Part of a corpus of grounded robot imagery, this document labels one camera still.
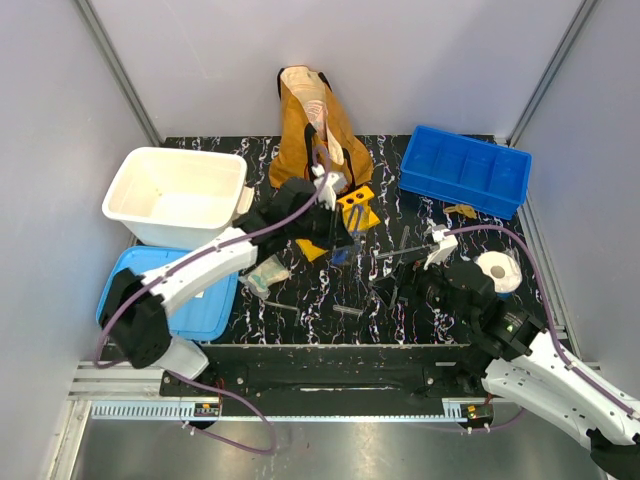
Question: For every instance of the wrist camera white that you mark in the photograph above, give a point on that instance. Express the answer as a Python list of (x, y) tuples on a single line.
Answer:
[(443, 244), (328, 185)]

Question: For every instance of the white plastic tub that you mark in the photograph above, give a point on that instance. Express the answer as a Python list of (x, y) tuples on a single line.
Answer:
[(178, 198)]

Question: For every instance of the blue compartment bin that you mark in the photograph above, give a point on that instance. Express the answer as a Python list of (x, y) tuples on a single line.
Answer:
[(457, 169)]

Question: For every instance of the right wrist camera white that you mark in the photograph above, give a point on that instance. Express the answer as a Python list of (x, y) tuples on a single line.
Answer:
[(443, 244)]

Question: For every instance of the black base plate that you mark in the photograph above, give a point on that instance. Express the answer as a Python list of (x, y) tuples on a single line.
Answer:
[(427, 370)]

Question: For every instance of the aluminium rail frame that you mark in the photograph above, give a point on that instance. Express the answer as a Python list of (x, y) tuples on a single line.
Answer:
[(118, 425)]

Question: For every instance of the short clear test tube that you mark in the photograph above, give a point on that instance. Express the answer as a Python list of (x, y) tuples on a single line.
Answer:
[(344, 310)]

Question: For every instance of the brown paper bag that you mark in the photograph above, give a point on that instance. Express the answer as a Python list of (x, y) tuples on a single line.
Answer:
[(316, 131)]

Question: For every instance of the yellow test tube rack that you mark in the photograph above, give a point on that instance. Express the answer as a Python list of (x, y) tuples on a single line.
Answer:
[(360, 197)]

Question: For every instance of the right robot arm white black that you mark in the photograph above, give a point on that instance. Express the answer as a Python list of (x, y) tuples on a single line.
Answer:
[(514, 356)]

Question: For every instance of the bent glass tube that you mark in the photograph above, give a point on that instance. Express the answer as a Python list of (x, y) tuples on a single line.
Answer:
[(291, 308)]

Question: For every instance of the packaged gloves clear bag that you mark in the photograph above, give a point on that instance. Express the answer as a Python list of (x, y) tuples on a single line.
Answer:
[(261, 278)]

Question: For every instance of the clear pipette tube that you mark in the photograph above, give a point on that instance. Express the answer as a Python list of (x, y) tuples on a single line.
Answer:
[(404, 238)]

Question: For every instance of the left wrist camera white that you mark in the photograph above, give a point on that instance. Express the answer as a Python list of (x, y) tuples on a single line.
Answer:
[(328, 185)]

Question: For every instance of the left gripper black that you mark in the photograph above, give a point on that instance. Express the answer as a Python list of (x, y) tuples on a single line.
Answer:
[(336, 234)]

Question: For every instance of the blue safety glasses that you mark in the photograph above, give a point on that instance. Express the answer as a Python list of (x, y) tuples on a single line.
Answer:
[(346, 254)]

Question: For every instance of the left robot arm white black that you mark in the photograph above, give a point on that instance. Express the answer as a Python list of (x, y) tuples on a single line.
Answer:
[(137, 307)]

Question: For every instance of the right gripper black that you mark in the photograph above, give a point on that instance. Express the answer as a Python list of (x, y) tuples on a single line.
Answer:
[(391, 285)]

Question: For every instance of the light blue tub lid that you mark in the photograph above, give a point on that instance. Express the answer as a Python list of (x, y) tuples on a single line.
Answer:
[(204, 317)]

